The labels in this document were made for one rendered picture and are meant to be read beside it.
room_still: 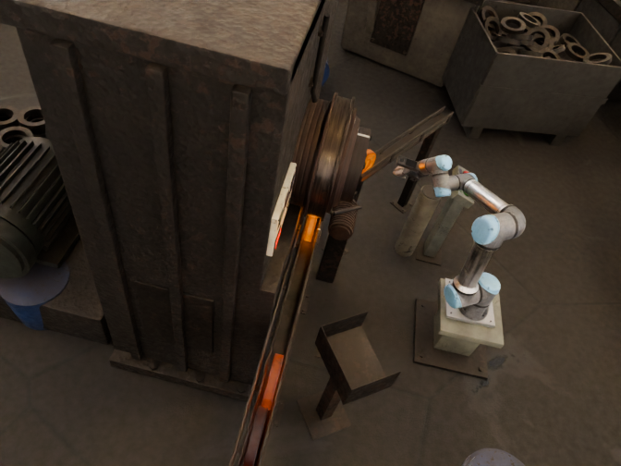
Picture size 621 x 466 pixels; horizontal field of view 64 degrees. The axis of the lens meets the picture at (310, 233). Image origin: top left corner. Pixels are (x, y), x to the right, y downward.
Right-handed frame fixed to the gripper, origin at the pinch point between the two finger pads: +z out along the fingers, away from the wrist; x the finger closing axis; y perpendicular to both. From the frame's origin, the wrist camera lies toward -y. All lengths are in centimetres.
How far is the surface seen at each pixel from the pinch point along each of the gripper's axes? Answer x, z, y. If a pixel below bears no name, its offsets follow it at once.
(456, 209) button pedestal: -0.1, -4.9, 44.4
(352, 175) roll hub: -44, -59, -57
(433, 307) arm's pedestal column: -52, 10, 64
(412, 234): -16.3, 19.0, 40.5
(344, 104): -24, -60, -71
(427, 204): -5.4, -0.4, 27.9
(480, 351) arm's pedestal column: -67, -13, 85
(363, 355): -98, -42, -13
